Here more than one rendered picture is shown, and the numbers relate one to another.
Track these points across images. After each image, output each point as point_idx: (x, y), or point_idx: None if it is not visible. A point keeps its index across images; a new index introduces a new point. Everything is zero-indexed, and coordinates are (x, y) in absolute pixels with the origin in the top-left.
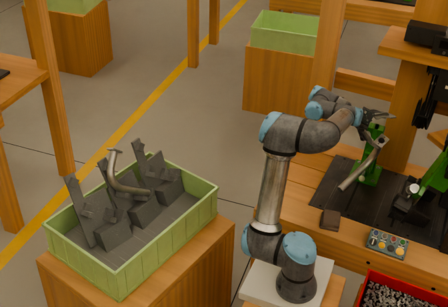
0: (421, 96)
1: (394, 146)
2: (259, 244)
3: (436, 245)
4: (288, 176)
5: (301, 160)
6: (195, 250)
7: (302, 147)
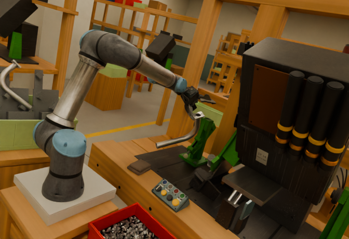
0: None
1: (222, 146)
2: (41, 130)
3: (215, 215)
4: (138, 142)
5: (156, 140)
6: (32, 154)
7: (99, 49)
